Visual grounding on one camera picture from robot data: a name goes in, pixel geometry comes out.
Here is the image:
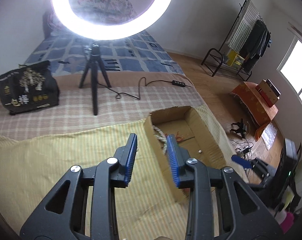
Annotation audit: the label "yellow striped towel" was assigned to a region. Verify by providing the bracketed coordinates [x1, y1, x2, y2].
[0, 105, 234, 239]

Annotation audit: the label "black snack bag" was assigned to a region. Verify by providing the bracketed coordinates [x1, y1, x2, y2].
[0, 61, 60, 115]

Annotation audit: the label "yellow box on rack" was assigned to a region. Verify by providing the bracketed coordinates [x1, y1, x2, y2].
[226, 50, 245, 69]

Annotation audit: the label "orange cloth covered table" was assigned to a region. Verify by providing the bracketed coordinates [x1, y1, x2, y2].
[231, 82, 278, 141]

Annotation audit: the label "dark hanging clothes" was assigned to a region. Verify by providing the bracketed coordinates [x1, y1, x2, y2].
[240, 20, 272, 73]

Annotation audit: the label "twisted pearl rope necklace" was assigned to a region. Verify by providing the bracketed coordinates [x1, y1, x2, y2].
[152, 126, 168, 156]

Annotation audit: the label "white power strip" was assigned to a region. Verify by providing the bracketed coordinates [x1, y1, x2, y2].
[236, 146, 252, 158]

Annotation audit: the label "black tripod stand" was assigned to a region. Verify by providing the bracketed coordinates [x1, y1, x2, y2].
[79, 41, 111, 116]

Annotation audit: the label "striped white towel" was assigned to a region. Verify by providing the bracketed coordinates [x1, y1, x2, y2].
[226, 0, 261, 53]

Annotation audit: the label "small black floor tripod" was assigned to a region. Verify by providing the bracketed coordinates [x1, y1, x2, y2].
[230, 119, 247, 139]

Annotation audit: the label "bubble wrap sheet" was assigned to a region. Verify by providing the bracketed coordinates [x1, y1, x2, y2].
[261, 123, 278, 151]

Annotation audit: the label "black clothes rack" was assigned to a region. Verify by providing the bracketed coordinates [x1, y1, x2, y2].
[201, 0, 272, 82]

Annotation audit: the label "red string green pendant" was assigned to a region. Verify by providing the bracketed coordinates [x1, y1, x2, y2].
[175, 129, 194, 144]

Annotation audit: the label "blue patterned bed sheet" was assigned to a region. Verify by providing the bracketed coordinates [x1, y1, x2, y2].
[25, 31, 183, 76]

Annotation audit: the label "plaid bed sheet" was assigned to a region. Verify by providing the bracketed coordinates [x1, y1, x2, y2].
[0, 86, 204, 140]

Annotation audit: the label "brown cardboard package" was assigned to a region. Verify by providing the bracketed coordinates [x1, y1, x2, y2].
[256, 79, 281, 107]

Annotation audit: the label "folded floral quilt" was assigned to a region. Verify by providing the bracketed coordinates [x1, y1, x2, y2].
[44, 0, 137, 36]

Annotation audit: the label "black power cable with switch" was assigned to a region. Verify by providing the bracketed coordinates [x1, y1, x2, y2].
[98, 76, 192, 101]

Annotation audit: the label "window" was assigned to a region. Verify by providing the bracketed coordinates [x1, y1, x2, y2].
[278, 36, 302, 95]

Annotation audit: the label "cardboard box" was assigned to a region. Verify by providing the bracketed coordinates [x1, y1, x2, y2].
[144, 105, 233, 203]

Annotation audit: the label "white ring light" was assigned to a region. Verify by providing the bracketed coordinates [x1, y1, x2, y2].
[51, 0, 171, 41]

